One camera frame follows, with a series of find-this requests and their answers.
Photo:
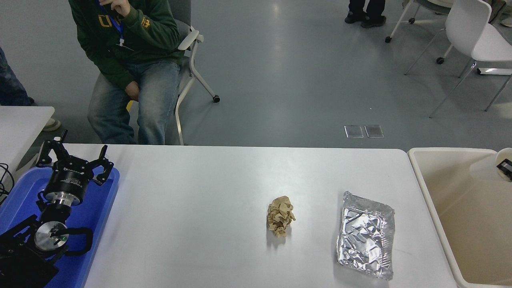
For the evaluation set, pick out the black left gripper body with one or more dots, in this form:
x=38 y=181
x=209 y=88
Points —
x=68 y=180

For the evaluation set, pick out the white paper cup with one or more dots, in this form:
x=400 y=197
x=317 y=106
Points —
x=484 y=170

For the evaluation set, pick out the silver foil tray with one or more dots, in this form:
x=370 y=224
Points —
x=366 y=236

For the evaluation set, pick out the seated person's right hand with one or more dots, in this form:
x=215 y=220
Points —
x=132 y=90

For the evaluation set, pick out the seated person's left hand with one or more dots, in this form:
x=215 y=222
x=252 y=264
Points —
x=118 y=6

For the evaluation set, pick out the blue plastic tray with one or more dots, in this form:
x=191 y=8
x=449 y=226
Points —
x=96 y=216

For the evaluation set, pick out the white side table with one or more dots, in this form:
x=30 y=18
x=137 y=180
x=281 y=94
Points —
x=20 y=124

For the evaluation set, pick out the large pale plastic bin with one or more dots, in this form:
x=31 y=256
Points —
x=460 y=224

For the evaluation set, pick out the seated person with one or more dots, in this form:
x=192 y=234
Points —
x=136 y=44

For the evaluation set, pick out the clear floor plate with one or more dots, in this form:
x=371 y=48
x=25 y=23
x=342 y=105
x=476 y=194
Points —
x=354 y=131
x=374 y=131

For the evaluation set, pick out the white plastic chair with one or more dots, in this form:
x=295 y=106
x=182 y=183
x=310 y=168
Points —
x=468 y=24

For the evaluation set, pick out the gray chair with white armrest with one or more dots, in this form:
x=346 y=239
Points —
x=192 y=40

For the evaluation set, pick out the white-framed chair on casters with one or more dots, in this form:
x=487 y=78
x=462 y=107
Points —
x=436 y=2

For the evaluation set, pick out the crumpled tan paper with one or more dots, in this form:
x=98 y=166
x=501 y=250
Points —
x=280 y=216

